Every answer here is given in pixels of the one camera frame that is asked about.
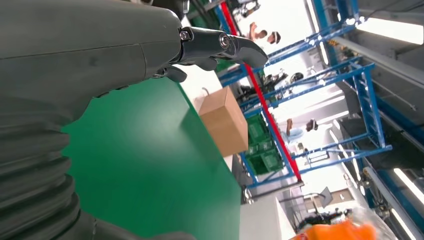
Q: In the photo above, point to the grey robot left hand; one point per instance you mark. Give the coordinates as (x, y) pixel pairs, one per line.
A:
(82, 43)

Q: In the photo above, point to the brown cardboard box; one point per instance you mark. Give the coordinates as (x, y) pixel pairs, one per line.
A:
(225, 126)

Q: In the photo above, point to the red metal bar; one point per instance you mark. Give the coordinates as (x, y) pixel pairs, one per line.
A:
(266, 102)

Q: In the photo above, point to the green plastic crate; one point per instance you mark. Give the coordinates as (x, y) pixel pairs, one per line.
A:
(261, 155)

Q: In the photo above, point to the white table with metal legs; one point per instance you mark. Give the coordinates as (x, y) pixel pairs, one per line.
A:
(261, 222)

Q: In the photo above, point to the blue metal rack frame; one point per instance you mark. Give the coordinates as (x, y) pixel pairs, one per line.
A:
(374, 106)

